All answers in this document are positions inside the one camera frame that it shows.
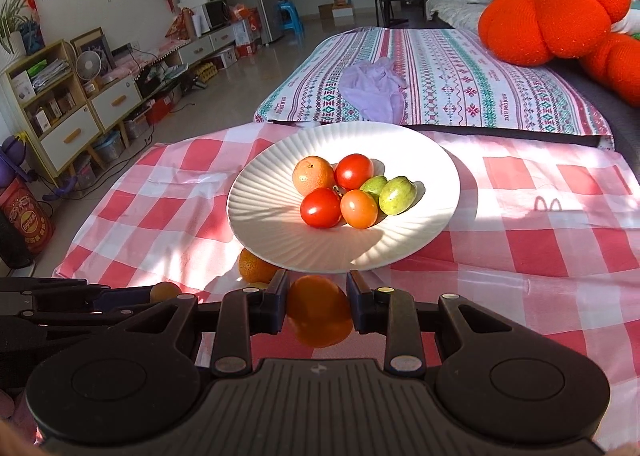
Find white quilt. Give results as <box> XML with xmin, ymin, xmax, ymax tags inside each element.
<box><xmin>427</xmin><ymin>0</ymin><xmax>501</xmax><ymax>30</ymax></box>

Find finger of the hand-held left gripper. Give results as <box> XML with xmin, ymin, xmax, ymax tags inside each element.
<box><xmin>0</xmin><ymin>296</ymin><xmax>157</xmax><ymax>339</ymax></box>
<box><xmin>0</xmin><ymin>277</ymin><xmax>113</xmax><ymax>309</ymax></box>

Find small desk fan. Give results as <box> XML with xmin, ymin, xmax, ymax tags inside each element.
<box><xmin>76</xmin><ymin>50</ymin><xmax>103</xmax><ymax>84</ymax></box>

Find framed picture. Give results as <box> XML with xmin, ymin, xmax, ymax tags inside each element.
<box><xmin>70</xmin><ymin>28</ymin><xmax>113</xmax><ymax>82</ymax></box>

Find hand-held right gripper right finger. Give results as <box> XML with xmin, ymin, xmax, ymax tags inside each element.
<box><xmin>346</xmin><ymin>270</ymin><xmax>521</xmax><ymax>378</ymax></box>

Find small orange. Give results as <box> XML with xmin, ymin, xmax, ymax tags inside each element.
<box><xmin>292</xmin><ymin>156</ymin><xmax>335</xmax><ymax>197</ymax></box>

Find orange tomato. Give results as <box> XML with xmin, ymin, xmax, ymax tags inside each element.
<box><xmin>340</xmin><ymin>189</ymin><xmax>379</xmax><ymax>229</ymax></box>
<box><xmin>286</xmin><ymin>275</ymin><xmax>354</xmax><ymax>348</ymax></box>

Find potted green plant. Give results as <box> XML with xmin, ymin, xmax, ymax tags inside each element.
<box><xmin>0</xmin><ymin>0</ymin><xmax>53</xmax><ymax>62</ymax></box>

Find red white checked tablecloth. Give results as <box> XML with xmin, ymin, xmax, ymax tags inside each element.
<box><xmin>10</xmin><ymin>122</ymin><xmax>640</xmax><ymax>452</ymax></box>

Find red tomato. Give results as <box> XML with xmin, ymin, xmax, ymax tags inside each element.
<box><xmin>300</xmin><ymin>187</ymin><xmax>343</xmax><ymax>229</ymax></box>
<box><xmin>334</xmin><ymin>153</ymin><xmax>375</xmax><ymax>191</ymax></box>

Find patterned bed pillow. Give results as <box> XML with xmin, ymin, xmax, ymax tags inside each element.
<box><xmin>253</xmin><ymin>26</ymin><xmax>615</xmax><ymax>149</ymax></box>

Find green lime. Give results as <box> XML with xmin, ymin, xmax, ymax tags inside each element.
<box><xmin>378</xmin><ymin>177</ymin><xmax>418</xmax><ymax>216</ymax></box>
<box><xmin>359</xmin><ymin>175</ymin><xmax>389</xmax><ymax>204</ymax></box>

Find white ribbed plate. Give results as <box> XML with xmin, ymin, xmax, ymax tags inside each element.
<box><xmin>227</xmin><ymin>122</ymin><xmax>461</xmax><ymax>273</ymax></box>

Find blue plastic stool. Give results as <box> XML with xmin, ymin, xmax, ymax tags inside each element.
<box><xmin>277</xmin><ymin>0</ymin><xmax>305</xmax><ymax>37</ymax></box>

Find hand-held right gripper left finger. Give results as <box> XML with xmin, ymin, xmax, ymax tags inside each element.
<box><xmin>125</xmin><ymin>269</ymin><xmax>291</xmax><ymax>378</ymax></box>

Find purple cloth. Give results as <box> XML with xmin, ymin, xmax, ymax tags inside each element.
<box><xmin>339</xmin><ymin>56</ymin><xmax>408</xmax><ymax>124</ymax></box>

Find red cylindrical can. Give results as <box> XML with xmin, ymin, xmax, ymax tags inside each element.
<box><xmin>0</xmin><ymin>176</ymin><xmax>56</xmax><ymax>257</ymax></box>

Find large orange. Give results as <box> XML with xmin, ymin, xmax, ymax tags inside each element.
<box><xmin>238</xmin><ymin>247</ymin><xmax>280</xmax><ymax>284</ymax></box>

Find low white cabinet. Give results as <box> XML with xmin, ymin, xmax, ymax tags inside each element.
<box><xmin>107</xmin><ymin>24</ymin><xmax>236</xmax><ymax>102</ymax></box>

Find cardboard box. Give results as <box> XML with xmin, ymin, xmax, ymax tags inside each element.
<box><xmin>318</xmin><ymin>0</ymin><xmax>355</xmax><ymax>20</ymax></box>

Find large orange persimmon plush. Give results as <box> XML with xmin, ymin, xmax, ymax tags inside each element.
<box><xmin>478</xmin><ymin>0</ymin><xmax>633</xmax><ymax>67</ymax></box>

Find purple bottle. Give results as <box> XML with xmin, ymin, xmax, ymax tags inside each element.
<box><xmin>0</xmin><ymin>133</ymin><xmax>33</xmax><ymax>187</ymax></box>

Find brown longan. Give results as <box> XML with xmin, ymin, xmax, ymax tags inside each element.
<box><xmin>150</xmin><ymin>282</ymin><xmax>183</xmax><ymax>304</ymax></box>

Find small orange persimmon plush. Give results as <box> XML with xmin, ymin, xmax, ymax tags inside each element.
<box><xmin>580</xmin><ymin>31</ymin><xmax>640</xmax><ymax>107</ymax></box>

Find microwave oven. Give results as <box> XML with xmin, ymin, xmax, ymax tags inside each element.
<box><xmin>192</xmin><ymin>0</ymin><xmax>230</xmax><ymax>32</ymax></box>

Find wooden cabinet white drawers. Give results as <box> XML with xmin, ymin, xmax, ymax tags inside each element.
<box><xmin>0</xmin><ymin>40</ymin><xmax>146</xmax><ymax>187</ymax></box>

